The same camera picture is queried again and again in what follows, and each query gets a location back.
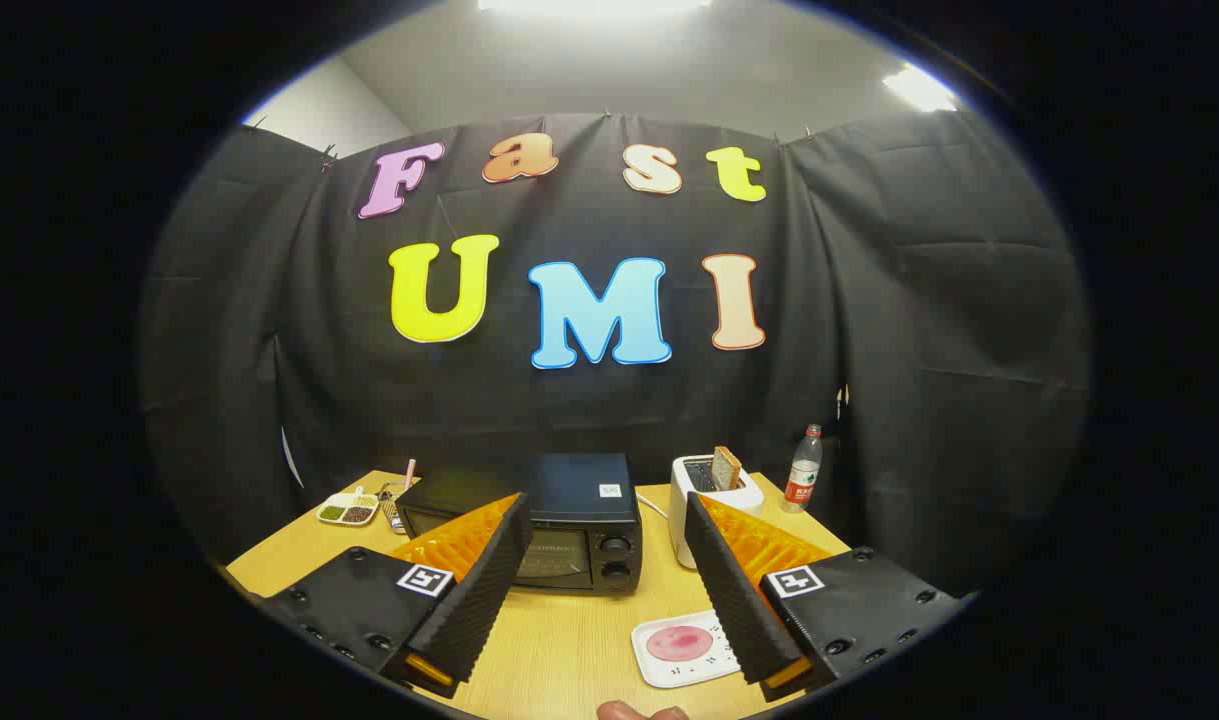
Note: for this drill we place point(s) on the clear water bottle red label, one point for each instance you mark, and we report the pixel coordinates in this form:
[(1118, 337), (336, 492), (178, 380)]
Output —
[(801, 480)]

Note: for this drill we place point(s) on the pink round meat slice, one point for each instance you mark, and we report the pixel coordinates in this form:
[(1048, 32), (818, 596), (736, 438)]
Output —
[(679, 643)]

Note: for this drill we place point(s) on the white pop-up toaster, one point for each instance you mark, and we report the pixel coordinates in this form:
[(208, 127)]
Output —
[(744, 497)]

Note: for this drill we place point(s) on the white divided dish with beans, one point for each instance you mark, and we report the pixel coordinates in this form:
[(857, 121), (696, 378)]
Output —
[(347, 510)]

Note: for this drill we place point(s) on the brown bread slice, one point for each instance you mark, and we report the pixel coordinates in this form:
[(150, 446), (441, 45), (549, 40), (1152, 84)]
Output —
[(726, 468)]

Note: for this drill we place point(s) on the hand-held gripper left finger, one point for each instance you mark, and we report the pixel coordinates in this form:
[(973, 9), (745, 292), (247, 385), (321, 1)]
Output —
[(479, 600)]

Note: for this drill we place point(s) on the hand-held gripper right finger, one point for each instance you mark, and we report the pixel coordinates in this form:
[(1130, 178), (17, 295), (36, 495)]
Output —
[(734, 610)]

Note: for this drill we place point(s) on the black toaster oven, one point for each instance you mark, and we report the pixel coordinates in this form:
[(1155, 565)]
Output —
[(579, 490)]

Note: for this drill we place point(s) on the pink pen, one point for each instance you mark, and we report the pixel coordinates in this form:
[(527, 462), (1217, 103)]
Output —
[(409, 475)]

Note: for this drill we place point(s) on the white square plate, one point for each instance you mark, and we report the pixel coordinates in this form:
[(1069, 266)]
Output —
[(669, 672)]

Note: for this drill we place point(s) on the small ceiling light panel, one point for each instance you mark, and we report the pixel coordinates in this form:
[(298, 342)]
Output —
[(919, 90)]

